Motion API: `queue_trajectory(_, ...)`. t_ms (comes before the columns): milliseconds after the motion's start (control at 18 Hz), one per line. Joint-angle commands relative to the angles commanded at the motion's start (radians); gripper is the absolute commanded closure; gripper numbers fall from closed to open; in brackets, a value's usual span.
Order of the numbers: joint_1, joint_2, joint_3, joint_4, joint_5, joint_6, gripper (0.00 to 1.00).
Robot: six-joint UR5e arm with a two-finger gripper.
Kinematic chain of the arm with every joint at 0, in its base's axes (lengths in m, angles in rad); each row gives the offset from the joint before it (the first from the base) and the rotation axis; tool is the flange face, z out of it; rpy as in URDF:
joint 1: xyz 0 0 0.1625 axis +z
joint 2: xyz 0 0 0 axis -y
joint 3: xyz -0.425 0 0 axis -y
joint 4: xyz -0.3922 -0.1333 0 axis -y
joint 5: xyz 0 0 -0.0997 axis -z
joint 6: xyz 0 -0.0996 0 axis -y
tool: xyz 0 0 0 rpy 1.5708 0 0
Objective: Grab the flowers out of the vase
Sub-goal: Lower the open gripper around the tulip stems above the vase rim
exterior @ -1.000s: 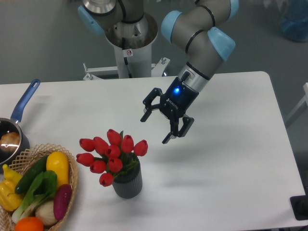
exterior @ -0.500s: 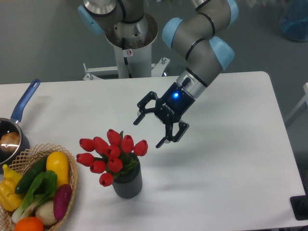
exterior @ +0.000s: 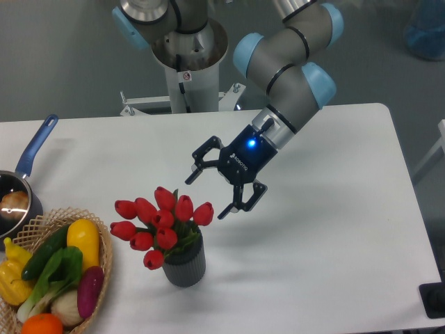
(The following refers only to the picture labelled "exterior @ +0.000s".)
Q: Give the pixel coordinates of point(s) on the yellow bell pepper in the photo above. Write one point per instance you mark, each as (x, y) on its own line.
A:
(15, 290)

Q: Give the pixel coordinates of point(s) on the green bok choy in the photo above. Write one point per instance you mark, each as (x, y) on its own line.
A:
(62, 272)

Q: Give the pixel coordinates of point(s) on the orange fruit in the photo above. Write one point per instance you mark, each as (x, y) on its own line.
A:
(45, 323)

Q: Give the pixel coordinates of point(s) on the yellow squash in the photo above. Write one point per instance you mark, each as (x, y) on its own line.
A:
(84, 235)

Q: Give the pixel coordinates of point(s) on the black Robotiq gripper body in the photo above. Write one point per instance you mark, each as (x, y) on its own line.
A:
(244, 157)

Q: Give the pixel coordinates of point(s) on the blue handled saucepan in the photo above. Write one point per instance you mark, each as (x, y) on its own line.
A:
(17, 180)

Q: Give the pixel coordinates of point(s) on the white furniture frame at right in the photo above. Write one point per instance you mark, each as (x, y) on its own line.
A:
(430, 158)

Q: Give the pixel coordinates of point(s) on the purple eggplant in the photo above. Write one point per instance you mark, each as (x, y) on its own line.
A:
(88, 291)

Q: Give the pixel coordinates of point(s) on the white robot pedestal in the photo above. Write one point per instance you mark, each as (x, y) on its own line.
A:
(191, 63)

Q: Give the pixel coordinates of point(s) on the black device at table edge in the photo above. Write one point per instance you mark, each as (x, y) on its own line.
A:
(432, 296)

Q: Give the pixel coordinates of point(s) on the bread roll in pan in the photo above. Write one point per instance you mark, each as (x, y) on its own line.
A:
(14, 205)

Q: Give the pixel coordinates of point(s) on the dark grey ribbed vase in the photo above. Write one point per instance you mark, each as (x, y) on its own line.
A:
(187, 268)

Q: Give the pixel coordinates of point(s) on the green cucumber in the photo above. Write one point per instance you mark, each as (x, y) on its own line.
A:
(35, 266)

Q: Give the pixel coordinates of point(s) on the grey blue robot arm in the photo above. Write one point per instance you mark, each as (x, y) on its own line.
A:
(279, 65)

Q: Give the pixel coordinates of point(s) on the red tulip bouquet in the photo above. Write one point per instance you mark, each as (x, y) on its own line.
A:
(162, 230)

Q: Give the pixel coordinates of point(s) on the blue bag in background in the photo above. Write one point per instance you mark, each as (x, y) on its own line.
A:
(424, 33)

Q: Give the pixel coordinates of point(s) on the woven wicker basket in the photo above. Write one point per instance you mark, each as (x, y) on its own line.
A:
(34, 233)

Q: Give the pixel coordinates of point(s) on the white garlic bulb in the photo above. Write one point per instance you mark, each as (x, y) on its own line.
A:
(65, 308)

